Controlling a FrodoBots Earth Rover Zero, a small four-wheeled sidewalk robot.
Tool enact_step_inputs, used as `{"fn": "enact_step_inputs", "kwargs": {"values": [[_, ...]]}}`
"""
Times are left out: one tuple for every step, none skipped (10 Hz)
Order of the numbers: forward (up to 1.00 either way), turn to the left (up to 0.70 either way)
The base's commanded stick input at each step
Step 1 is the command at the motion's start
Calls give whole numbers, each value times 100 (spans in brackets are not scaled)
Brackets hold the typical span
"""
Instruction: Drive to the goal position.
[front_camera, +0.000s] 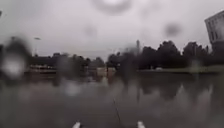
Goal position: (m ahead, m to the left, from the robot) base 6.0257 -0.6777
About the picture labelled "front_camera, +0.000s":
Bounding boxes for wet grey paved plaza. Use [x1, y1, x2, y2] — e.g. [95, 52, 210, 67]
[0, 70, 224, 128]

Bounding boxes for row of dark trees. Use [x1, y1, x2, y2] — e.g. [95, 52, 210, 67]
[107, 40, 224, 70]

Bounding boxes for robot's own part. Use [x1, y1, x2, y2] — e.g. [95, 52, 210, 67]
[72, 121, 82, 128]
[136, 120, 146, 128]

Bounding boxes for low long building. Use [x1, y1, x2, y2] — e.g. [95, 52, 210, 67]
[24, 54, 106, 74]

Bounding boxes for street lamp pole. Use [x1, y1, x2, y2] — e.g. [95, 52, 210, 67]
[33, 36, 42, 58]

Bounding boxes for tall grey building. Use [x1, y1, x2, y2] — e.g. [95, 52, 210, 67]
[204, 9, 224, 51]

